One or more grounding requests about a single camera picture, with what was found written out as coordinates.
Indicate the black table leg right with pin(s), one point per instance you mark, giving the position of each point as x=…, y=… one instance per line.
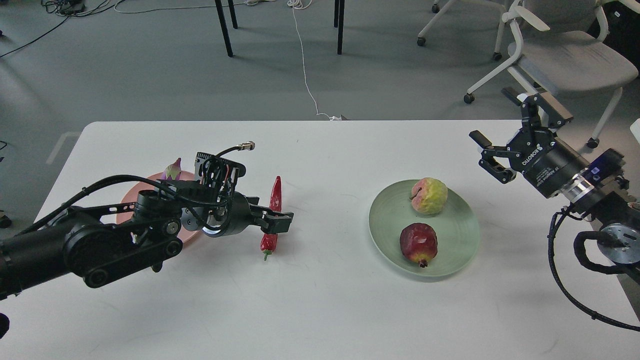
x=339, y=23

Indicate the green pink guava fruit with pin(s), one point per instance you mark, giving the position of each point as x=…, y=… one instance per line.
x=429, y=196

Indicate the purple eggplant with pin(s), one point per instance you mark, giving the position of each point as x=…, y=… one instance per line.
x=173, y=171

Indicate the grey white office chair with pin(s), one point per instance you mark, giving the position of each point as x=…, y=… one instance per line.
x=559, y=47

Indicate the white chair base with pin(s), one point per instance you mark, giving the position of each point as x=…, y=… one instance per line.
x=465, y=13

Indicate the red pomegranate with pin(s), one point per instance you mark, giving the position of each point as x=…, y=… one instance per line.
x=419, y=243

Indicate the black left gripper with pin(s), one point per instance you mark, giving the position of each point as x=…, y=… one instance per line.
x=243, y=212

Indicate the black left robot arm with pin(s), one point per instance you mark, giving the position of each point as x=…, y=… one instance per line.
x=106, y=243

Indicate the red chili pepper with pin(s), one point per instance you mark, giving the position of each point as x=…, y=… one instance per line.
x=268, y=243

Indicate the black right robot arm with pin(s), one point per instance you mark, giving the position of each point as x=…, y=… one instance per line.
x=596, y=191

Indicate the black table leg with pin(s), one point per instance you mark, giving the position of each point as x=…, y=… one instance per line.
x=223, y=23
x=339, y=23

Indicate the black table leg left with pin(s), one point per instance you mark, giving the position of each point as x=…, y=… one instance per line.
x=223, y=23

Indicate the green plate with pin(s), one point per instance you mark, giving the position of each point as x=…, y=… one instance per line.
x=456, y=227

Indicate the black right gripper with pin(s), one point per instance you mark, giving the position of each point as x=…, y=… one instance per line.
x=545, y=161

